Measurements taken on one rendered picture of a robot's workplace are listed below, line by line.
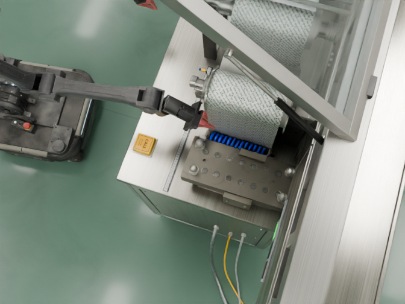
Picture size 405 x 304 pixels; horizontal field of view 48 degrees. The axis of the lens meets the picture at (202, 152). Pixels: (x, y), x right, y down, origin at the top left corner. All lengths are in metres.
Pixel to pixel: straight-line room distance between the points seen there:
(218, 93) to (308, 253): 0.63
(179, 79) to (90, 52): 1.29
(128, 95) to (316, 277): 0.88
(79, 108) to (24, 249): 0.86
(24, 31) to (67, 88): 1.70
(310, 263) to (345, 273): 0.25
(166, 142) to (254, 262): 1.06
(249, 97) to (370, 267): 0.58
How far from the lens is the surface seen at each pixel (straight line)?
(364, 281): 1.17
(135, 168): 1.75
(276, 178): 1.59
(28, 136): 2.68
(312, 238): 0.93
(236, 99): 1.37
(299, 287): 0.92
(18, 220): 2.85
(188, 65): 1.88
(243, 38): 0.77
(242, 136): 1.59
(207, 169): 1.59
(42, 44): 3.20
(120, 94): 1.53
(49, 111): 2.66
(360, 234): 1.18
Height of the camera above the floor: 2.56
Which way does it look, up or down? 73 degrees down
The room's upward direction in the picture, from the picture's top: 9 degrees counter-clockwise
